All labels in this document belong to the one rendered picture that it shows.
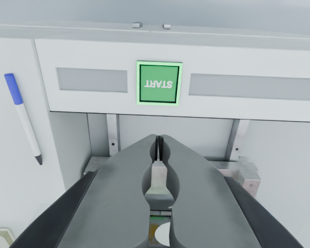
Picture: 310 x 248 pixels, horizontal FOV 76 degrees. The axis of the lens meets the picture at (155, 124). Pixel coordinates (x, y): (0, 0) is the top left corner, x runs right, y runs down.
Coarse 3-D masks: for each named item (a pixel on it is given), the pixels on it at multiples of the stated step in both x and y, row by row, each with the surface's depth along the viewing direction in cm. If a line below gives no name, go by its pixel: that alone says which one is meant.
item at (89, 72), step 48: (48, 48) 24; (96, 48) 24; (144, 48) 24; (192, 48) 24; (240, 48) 24; (288, 48) 25; (48, 96) 27; (96, 96) 27; (192, 96) 26; (240, 96) 27; (288, 96) 27
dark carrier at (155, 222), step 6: (150, 216) 47; (150, 222) 48; (156, 222) 47; (162, 222) 47; (150, 228) 49; (156, 228) 48; (150, 234) 50; (150, 240) 51; (156, 240) 51; (150, 246) 52; (156, 246) 52; (162, 246) 52
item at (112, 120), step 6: (108, 114) 40; (108, 120) 40; (114, 120) 40; (108, 126) 41; (114, 126) 41; (108, 132) 42; (114, 132) 42; (108, 138) 43; (114, 138) 43; (114, 144) 43; (120, 144) 47; (114, 150) 44; (120, 150) 47
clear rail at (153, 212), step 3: (150, 210) 46; (153, 210) 46; (156, 210) 46; (159, 210) 46; (162, 210) 46; (165, 210) 46; (168, 210) 47; (171, 210) 47; (150, 213) 46; (153, 213) 46; (156, 213) 46; (159, 213) 46; (162, 213) 46; (165, 213) 46; (168, 213) 46; (156, 216) 46; (159, 216) 46; (162, 216) 46; (165, 216) 46; (168, 216) 46
